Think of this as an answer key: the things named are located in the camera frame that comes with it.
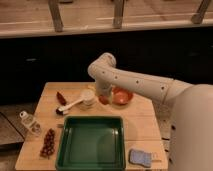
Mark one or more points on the clear plastic bottle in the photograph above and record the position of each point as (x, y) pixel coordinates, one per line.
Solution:
(30, 123)

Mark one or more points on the blue sponge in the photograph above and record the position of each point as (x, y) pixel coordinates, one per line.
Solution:
(139, 157)

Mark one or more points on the red apple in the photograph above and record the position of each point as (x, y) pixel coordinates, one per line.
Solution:
(103, 99)

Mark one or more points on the bunch of red grapes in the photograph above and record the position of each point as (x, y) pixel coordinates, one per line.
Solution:
(49, 143)

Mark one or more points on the green square tray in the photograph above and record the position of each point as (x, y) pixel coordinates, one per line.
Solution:
(91, 143)

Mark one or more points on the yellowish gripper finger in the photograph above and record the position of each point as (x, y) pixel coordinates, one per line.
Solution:
(110, 98)

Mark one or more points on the orange bowl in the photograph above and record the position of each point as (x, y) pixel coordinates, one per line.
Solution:
(121, 96)

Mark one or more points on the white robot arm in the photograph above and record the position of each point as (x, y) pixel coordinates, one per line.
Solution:
(191, 135)

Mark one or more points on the red chili pepper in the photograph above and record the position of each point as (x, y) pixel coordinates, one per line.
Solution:
(61, 99)

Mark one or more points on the white paper cup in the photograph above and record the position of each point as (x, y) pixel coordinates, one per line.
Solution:
(88, 97)

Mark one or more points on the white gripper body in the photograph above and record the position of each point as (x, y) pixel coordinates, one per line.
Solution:
(103, 88)

